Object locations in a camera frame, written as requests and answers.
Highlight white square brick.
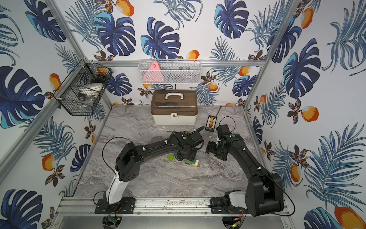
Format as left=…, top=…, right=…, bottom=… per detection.
left=192, top=159, right=199, bottom=168

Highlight dark green long brick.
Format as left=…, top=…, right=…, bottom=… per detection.
left=185, top=160, right=196, bottom=165

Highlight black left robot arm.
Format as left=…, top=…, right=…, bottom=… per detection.
left=94, top=127, right=205, bottom=215

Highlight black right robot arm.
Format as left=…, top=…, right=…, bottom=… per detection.
left=206, top=123, right=288, bottom=217

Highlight black card with arrows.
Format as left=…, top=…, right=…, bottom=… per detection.
left=205, top=115, right=217, bottom=132

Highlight brown lid storage box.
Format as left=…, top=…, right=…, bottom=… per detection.
left=151, top=90, right=198, bottom=126

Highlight pink triangle sign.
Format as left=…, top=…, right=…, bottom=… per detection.
left=142, top=61, right=164, bottom=84

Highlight white object in basket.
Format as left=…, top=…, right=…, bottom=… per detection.
left=78, top=83, right=103, bottom=94

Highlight white wire shelf basket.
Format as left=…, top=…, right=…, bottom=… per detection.
left=138, top=59, right=202, bottom=84

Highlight black wire basket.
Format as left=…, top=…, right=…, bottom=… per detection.
left=53, top=59, right=113, bottom=116

